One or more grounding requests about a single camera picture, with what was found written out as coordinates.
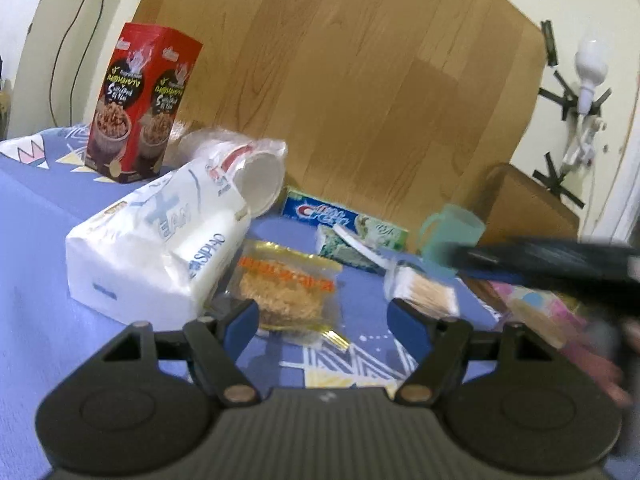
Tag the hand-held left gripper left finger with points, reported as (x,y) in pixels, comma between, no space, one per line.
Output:
(243,324)

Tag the red snack box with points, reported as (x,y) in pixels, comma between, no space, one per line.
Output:
(142,105)

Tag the wood pattern board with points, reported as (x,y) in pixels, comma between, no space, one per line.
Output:
(350,85)

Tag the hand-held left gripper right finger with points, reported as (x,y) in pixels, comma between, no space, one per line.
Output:
(404,325)

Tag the green plastic mug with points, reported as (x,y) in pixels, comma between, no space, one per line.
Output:
(450,230)

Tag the large white tissue pack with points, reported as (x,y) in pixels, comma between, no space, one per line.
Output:
(145,245)

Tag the white power strip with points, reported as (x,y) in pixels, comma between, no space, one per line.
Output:
(582,142)

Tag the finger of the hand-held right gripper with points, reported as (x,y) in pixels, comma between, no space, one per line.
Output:
(550,260)

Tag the blue green toothpaste box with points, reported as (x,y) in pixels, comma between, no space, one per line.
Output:
(320,212)

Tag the gold metal tin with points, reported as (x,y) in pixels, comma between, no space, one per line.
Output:
(535,310)

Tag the cotton swabs pack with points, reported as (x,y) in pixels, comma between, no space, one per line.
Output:
(425,290)

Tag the black tape cross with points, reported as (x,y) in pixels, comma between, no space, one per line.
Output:
(557,182)
(560,97)

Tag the instant noodle packet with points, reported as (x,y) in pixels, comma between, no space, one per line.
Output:
(282,290)

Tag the floral pocket tissue pack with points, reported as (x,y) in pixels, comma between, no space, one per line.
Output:
(345,250)

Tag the white light bulb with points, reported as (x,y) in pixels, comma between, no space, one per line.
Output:
(591,67)

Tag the plastic-wrapped paper cups sleeve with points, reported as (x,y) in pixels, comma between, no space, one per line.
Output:
(250,175)

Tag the blue patterned bedsheet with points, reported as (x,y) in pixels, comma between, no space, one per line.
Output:
(45,260)

